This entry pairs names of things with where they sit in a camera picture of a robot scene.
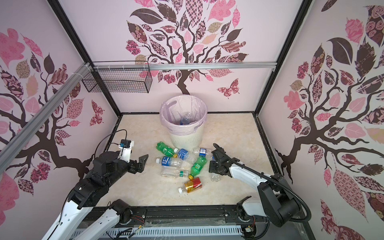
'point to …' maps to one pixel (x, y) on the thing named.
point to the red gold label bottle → (194, 185)
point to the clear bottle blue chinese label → (170, 162)
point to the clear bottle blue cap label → (202, 152)
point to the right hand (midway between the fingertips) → (213, 166)
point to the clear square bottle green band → (173, 172)
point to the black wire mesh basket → (119, 80)
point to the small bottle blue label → (215, 177)
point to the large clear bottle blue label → (186, 119)
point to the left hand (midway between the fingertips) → (139, 156)
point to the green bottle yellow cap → (196, 168)
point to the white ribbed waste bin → (190, 142)
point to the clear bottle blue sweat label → (191, 155)
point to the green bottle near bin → (167, 149)
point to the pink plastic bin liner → (172, 109)
